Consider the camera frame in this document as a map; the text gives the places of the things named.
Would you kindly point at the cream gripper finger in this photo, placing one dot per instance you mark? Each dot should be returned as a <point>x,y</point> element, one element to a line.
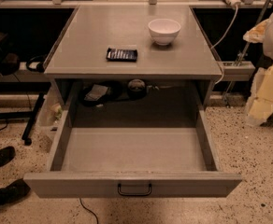
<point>257,34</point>
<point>259,106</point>

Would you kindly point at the grey top drawer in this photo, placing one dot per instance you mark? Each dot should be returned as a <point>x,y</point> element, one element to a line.
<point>159,146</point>

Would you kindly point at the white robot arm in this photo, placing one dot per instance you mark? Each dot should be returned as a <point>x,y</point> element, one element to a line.
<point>268,43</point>

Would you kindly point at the grey drawer cabinet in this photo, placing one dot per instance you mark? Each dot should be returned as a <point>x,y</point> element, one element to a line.
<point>80,52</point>

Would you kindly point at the metal diagonal rod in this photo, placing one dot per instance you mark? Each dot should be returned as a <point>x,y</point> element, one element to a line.
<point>235,4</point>

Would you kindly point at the white ceramic bowl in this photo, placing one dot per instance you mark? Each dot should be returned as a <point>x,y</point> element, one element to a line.
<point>163,31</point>

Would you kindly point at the black headphones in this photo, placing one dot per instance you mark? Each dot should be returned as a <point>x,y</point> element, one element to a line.
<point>36,64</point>

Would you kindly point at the black stand leg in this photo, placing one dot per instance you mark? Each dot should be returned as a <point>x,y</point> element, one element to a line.
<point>31,121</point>

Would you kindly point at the dark bag on shelf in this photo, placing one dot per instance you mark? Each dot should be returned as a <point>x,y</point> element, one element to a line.
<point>9,62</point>

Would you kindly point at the black shoe lower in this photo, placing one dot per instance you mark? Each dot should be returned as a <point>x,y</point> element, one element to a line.
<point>14,192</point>

